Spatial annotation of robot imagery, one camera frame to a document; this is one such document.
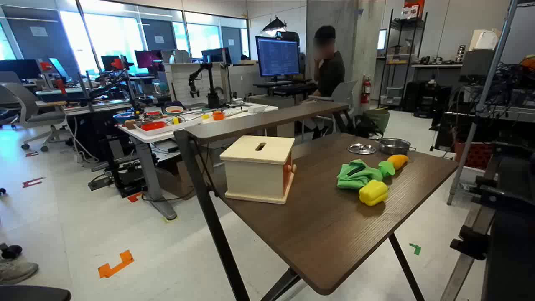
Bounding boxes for silver pot lid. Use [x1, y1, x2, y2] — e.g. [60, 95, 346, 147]
[348, 140, 381, 157]

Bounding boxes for silver metal pot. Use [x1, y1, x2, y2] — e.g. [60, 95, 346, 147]
[378, 137, 413, 157]

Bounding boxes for wooden box with red drawer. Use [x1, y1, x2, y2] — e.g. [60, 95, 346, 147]
[219, 133, 297, 205]

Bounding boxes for brown wooden desk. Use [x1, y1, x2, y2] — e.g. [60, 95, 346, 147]
[182, 102, 351, 142]

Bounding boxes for green plush toy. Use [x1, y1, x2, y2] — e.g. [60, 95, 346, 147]
[334, 157, 398, 194]

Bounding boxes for large computer monitor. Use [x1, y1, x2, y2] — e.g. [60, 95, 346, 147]
[254, 35, 302, 80]

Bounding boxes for person in dark shirt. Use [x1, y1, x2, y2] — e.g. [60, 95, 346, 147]
[309, 23, 348, 100]

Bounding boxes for yellow toy corn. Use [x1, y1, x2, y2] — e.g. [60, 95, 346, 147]
[358, 177, 391, 207]

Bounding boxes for red fire extinguisher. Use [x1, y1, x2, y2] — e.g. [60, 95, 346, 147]
[359, 73, 373, 107]

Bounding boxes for white work table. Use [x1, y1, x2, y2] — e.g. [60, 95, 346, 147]
[115, 98, 281, 222]

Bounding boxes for orange toy carrot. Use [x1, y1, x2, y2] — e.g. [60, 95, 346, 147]
[386, 152, 411, 172]

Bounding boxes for monitor with purple screen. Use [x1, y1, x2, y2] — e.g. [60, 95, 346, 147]
[134, 48, 165, 71]

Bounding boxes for black metal shelf rack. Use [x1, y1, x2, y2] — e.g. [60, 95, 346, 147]
[378, 6, 431, 108]

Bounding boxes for grey office chair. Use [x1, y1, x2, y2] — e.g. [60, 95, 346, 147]
[0, 80, 70, 155]

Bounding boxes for black machine stand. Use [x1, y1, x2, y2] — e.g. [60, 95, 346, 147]
[439, 138, 535, 301]

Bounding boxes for grey shoe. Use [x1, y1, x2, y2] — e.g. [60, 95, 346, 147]
[0, 257, 40, 286]

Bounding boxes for black table leg frame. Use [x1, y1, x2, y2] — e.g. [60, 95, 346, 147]
[174, 130, 426, 301]

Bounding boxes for grey metal frame post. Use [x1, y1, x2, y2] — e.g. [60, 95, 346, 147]
[444, 0, 521, 207]

